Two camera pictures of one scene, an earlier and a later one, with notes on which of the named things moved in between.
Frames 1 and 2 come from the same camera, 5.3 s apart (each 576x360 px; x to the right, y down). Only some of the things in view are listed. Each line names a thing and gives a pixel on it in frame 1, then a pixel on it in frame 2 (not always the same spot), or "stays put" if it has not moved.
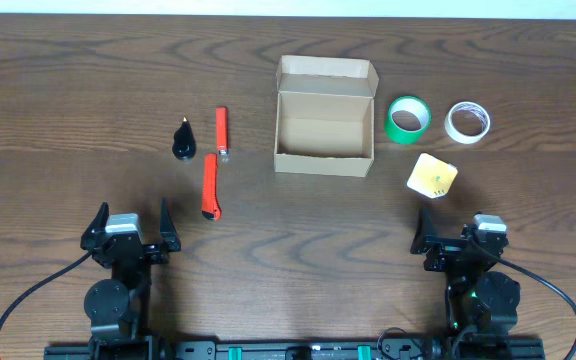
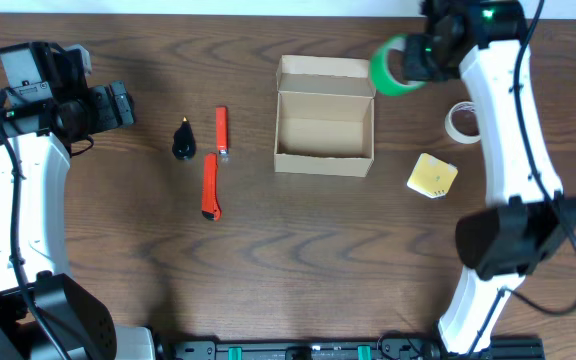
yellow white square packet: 432,177 stays put
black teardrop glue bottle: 184,143 stays put
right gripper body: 449,248 to 413,57
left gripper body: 129,248 to 113,106
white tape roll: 457,136 stays put
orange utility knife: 210,205 stays put
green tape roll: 407,118 to 381,70
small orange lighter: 221,130 stays put
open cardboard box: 325,116 stays put
